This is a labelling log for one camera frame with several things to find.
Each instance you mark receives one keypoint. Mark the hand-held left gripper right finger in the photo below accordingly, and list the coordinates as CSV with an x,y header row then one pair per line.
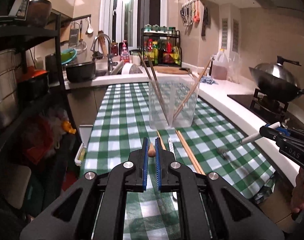
x,y
158,165

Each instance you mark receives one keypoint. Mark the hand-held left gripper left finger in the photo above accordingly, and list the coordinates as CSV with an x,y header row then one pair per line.
x,y
145,165

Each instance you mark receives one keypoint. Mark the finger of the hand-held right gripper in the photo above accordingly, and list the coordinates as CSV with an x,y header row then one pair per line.
x,y
279,128
269,133

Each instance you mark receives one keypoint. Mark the clear plastic utensil container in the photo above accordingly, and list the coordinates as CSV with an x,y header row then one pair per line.
x,y
182,115

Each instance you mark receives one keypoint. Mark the bundle of wooden utensils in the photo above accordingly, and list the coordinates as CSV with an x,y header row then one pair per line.
x,y
103,42

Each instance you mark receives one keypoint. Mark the person's right hand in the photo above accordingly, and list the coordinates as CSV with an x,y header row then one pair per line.
x,y
302,192

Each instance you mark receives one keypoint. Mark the black gas stove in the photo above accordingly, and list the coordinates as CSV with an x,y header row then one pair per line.
x,y
262,105

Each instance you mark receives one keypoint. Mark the black wok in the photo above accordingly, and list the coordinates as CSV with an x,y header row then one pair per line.
x,y
274,87

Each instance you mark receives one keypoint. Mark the green checkered tablecloth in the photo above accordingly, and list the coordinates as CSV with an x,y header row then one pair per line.
x,y
122,120

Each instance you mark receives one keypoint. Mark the steel wok lid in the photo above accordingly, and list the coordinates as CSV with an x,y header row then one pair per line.
x,y
274,71

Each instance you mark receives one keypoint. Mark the white plastic bin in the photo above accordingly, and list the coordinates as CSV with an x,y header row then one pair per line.
x,y
84,135

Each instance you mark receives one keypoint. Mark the clear plastic bottle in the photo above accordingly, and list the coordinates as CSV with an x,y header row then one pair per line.
x,y
234,70

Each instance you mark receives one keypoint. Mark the oil jug with yellow cap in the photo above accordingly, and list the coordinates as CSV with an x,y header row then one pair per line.
x,y
220,70

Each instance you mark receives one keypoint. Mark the blue rag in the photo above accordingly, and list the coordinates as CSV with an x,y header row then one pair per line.
x,y
209,80

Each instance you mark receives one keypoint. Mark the yellow plastic bag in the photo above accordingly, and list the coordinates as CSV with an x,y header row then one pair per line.
x,y
69,127

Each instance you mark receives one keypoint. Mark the round wooden cutting board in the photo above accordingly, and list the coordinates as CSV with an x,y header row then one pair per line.
x,y
169,70

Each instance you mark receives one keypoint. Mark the white colander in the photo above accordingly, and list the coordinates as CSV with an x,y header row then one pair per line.
x,y
130,69

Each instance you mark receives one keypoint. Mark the white plate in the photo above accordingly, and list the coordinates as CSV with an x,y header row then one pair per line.
x,y
117,68

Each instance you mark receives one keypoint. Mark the white jar with green lid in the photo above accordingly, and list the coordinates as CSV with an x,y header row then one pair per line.
x,y
136,59

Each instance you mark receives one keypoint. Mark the orange and white bag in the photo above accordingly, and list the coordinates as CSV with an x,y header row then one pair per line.
x,y
41,137

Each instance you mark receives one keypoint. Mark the black cooking pot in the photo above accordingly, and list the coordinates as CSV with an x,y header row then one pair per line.
x,y
80,72

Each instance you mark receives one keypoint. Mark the row of sauce bottles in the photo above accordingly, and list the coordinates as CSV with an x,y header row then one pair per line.
x,y
164,52

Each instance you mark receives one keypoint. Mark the pink dish soap bottle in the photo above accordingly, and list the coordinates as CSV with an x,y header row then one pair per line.
x,y
124,53

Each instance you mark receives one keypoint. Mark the chrome kitchen faucet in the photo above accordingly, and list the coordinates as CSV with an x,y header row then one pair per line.
x,y
109,52

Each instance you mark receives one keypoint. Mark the red jar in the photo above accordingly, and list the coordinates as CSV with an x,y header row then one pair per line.
x,y
114,49

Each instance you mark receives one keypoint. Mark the black spice rack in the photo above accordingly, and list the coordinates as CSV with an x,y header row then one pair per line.
x,y
142,42

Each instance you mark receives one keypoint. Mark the dark cleaver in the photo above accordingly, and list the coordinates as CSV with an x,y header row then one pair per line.
x,y
204,22

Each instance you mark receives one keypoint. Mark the dark cylindrical canister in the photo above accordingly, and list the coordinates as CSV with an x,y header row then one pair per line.
x,y
53,67

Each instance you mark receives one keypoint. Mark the row of green-lidded spice jars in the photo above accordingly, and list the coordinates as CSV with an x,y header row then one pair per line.
x,y
159,28

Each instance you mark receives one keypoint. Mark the black pot with orange lid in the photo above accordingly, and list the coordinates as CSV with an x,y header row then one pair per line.
x,y
33,82

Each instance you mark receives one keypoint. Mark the black storage shelf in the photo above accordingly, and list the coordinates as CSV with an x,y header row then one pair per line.
x,y
59,55

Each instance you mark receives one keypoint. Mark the hanging metal kitchen tools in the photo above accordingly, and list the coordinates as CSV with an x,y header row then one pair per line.
x,y
189,11

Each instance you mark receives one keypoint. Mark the white hanging ladle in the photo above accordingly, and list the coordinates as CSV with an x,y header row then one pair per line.
x,y
89,29

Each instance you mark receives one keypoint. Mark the metal grater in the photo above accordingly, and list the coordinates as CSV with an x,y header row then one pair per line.
x,y
74,36

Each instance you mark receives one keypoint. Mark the window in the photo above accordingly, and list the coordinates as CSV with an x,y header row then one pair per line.
x,y
132,12

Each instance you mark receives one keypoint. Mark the stacked steel pots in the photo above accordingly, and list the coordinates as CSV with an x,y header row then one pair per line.
x,y
3,87

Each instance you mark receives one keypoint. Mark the brown bowl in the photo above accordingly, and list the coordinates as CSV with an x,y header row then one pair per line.
x,y
39,12

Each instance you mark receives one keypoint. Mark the white wall vent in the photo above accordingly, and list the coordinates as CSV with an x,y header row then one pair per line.
x,y
235,35
224,33

